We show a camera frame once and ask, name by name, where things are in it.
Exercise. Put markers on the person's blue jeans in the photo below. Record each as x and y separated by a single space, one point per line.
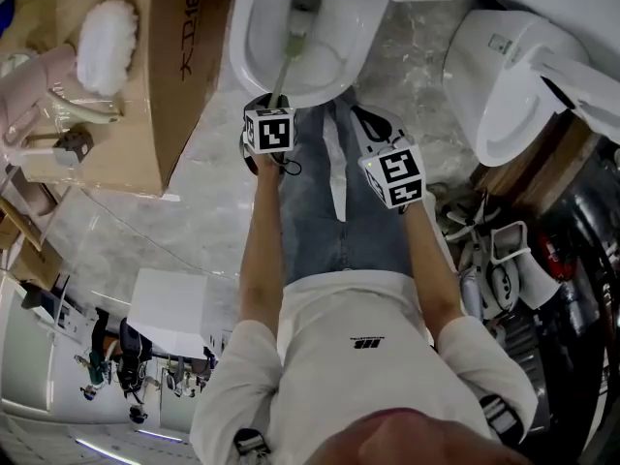
310 211

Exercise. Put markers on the white fluffy brush head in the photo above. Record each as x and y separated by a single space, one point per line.
107 46

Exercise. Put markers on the person's left forearm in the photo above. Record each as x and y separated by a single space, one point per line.
261 259

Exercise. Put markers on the dark wooden cabinet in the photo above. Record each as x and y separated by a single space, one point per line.
533 177

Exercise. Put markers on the small cardboard box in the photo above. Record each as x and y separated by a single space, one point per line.
41 264

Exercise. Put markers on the person's white t-shirt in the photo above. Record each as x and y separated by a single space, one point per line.
368 371

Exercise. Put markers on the large cardboard box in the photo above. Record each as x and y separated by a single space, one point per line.
169 114

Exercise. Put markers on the white smart toilet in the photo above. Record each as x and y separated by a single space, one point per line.
489 90

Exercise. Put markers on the person's right forearm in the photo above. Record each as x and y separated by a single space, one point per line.
431 269

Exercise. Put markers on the white toilet with oval lid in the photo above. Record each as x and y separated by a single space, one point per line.
261 75

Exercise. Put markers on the person's face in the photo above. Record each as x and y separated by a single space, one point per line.
416 439

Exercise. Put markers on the pink brush holder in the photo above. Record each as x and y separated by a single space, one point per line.
34 90

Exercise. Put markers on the white equipment pile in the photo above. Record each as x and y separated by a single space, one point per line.
513 269

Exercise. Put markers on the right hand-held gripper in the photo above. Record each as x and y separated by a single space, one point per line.
397 177

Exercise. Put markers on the white box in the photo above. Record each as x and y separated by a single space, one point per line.
169 308

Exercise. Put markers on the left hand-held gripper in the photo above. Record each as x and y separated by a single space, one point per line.
273 131

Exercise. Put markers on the green toilet brush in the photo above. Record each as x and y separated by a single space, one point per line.
290 51

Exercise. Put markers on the red fire extinguisher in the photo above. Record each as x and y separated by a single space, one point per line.
557 255

